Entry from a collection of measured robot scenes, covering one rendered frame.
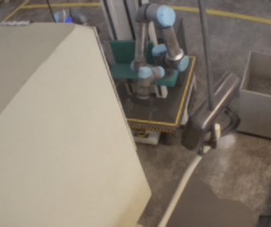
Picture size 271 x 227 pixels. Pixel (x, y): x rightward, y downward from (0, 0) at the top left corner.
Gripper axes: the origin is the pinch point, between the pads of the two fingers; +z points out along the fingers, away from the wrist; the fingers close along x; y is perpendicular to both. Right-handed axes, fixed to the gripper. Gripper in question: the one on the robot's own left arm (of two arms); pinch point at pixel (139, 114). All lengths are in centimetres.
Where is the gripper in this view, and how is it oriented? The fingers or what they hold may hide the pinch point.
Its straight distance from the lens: 198.0
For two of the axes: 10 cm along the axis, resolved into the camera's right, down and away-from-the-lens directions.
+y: -4.0, 4.0, -8.2
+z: -1.0, 8.7, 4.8
